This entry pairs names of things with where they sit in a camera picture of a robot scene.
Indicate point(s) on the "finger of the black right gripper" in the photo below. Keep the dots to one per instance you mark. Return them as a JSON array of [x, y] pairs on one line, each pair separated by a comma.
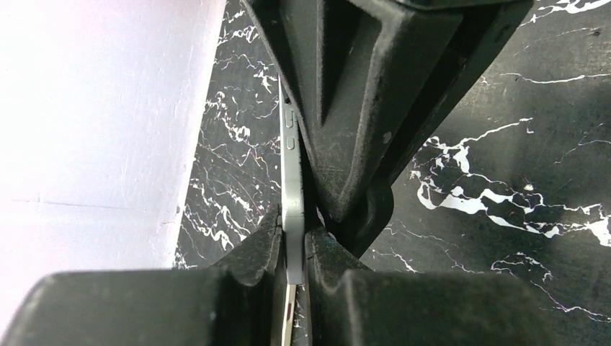
[[372, 79]]

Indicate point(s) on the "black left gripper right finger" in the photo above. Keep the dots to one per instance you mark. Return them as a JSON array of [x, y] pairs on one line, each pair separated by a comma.
[[510, 303]]

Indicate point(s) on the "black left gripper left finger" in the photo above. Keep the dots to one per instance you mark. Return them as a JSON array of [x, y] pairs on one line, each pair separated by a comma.
[[233, 302]]

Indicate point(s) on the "black screen smartphone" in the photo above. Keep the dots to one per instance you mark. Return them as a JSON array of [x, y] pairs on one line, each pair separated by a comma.
[[293, 211]]

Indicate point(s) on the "black phone case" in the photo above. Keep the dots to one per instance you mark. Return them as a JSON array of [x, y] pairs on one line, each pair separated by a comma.
[[364, 224]]

